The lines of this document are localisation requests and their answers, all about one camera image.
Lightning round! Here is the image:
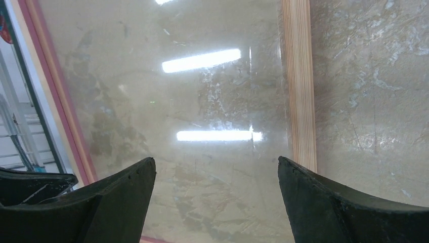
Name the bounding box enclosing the clear acrylic sheet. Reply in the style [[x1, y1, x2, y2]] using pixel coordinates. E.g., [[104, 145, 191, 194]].
[[36, 0, 295, 243]]

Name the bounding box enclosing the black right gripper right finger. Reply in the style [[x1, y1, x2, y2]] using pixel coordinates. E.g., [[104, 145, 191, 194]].
[[278, 156, 428, 242]]

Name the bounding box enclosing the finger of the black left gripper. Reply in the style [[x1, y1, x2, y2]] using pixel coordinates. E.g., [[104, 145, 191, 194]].
[[1, 168, 78, 207]]

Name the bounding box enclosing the glossy printed photo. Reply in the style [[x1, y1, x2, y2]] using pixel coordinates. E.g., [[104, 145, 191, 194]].
[[1, 1, 73, 174]]

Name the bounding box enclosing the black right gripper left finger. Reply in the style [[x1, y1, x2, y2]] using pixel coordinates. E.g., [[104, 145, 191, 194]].
[[1, 157, 156, 242]]

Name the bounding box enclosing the pink picture frame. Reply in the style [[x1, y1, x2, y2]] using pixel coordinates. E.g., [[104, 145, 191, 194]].
[[10, 0, 318, 243]]

